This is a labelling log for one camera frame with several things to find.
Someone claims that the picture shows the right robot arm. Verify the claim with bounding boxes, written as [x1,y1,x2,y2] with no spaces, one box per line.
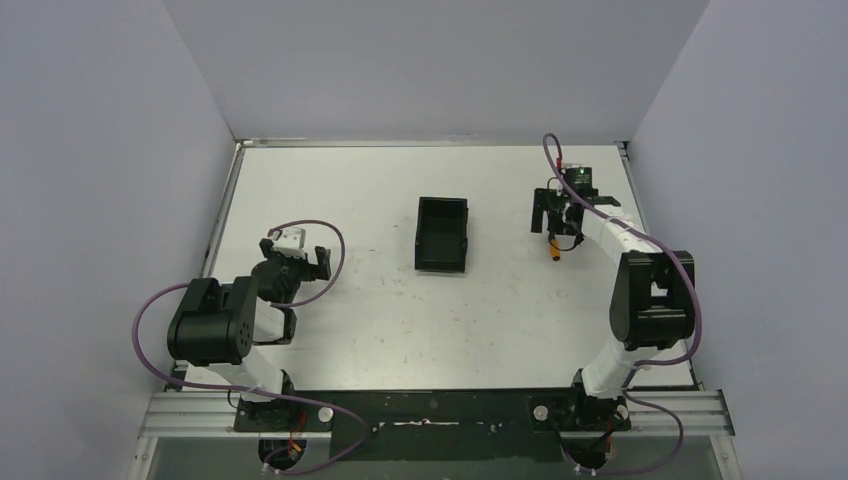
[531,165,696,429]

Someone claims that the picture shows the orange black screwdriver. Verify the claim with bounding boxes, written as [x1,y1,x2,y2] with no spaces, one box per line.
[548,234,561,262]

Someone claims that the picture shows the aluminium front rail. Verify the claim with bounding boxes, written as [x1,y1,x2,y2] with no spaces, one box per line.
[139,391,735,439]

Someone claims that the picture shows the black plastic bin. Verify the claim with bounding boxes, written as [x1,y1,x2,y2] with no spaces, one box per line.
[414,197,469,273]

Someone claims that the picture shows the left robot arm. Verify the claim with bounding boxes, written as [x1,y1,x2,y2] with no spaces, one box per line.
[167,228,332,431]

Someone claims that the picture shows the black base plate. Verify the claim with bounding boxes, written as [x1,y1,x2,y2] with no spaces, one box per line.
[233,387,631,463]

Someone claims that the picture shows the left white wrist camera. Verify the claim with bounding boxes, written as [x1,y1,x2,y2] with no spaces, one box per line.
[271,227,307,259]

